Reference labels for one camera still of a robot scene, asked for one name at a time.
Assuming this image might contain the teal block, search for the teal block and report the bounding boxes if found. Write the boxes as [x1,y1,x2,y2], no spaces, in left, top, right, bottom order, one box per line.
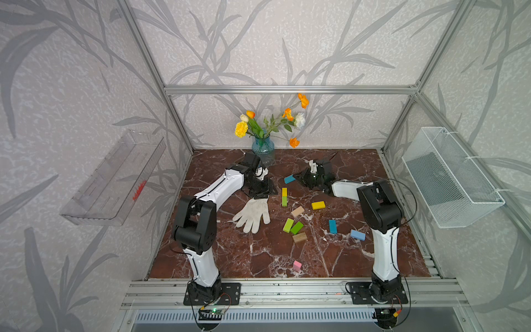
[329,219,337,235]
[284,175,296,184]

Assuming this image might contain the large yellow block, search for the large yellow block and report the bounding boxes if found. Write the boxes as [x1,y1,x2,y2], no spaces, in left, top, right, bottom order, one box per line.
[311,201,326,210]

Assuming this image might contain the light wood block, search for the light wood block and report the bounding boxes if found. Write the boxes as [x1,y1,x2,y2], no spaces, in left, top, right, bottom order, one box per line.
[291,206,305,218]

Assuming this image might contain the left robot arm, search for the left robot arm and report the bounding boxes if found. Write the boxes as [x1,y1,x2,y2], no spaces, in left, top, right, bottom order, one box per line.
[172,152,277,291]

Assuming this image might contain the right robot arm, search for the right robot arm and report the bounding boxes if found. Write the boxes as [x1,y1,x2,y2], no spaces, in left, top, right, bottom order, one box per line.
[294,159,404,303]

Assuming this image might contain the white cotton glove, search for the white cotton glove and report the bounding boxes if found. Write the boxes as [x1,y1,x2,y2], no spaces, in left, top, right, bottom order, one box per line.
[232,199,270,234]

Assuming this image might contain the blue glass vase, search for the blue glass vase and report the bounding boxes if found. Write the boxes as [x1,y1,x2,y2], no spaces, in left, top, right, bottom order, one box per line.
[252,138,275,167]

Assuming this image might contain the lime green block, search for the lime green block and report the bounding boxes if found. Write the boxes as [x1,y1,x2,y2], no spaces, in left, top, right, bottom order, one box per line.
[283,218,294,233]

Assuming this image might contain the dark green block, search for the dark green block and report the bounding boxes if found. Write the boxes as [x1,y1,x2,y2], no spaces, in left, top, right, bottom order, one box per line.
[290,221,304,235]

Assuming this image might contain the artificial flowers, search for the artificial flowers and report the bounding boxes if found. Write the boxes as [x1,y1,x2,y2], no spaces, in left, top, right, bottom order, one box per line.
[235,108,306,140]

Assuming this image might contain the dark wood block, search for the dark wood block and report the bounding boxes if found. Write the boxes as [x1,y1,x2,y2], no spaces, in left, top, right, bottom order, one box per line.
[293,232,308,243]

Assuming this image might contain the light blue block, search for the light blue block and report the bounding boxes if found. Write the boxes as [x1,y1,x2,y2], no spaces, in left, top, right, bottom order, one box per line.
[350,230,366,241]

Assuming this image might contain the left circuit board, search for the left circuit board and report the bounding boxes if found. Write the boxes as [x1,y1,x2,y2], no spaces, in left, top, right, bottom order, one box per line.
[198,307,228,322]

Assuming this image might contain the circuit board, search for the circuit board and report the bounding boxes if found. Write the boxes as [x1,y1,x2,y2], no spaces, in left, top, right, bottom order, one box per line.
[198,307,228,322]
[373,308,402,325]

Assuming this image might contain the clear plastic shelf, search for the clear plastic shelf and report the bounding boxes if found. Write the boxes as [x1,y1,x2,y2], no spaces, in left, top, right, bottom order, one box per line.
[59,129,167,226]

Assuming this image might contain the right circuit board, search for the right circuit board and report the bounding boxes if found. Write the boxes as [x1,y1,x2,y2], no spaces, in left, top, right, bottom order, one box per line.
[373,308,402,325]

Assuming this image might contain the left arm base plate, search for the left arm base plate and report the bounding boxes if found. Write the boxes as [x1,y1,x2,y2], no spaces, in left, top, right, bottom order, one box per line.
[183,280,241,307]

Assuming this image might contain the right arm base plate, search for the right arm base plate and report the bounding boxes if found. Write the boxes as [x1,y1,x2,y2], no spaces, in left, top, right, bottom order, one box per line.
[345,281,409,305]

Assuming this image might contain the white wire basket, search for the white wire basket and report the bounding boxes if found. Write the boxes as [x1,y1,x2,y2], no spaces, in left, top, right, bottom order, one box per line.
[402,127,506,228]

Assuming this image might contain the aluminium frame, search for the aluminium frame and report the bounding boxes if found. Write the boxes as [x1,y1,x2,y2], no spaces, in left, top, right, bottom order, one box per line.
[111,0,531,332]

